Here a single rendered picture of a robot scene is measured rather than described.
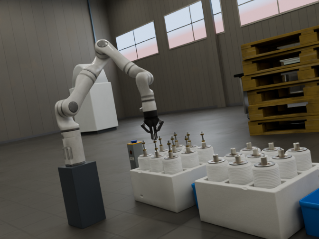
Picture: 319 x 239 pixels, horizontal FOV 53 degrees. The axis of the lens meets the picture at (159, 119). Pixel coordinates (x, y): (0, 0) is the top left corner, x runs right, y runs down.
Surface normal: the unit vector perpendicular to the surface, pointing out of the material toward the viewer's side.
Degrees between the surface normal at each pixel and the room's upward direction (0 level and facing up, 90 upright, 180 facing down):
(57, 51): 90
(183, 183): 90
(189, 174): 90
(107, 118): 90
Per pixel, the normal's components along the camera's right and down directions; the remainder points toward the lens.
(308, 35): -0.60, 0.15
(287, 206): 0.61, -0.05
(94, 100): 0.76, -0.09
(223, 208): -0.77, 0.17
